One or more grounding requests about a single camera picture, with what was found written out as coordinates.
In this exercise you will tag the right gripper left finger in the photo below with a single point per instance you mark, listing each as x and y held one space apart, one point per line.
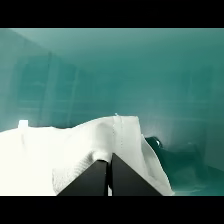
90 181

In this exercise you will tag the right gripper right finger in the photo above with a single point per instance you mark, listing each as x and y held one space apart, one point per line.
128 180

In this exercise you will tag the white shirt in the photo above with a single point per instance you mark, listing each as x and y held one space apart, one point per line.
36 156

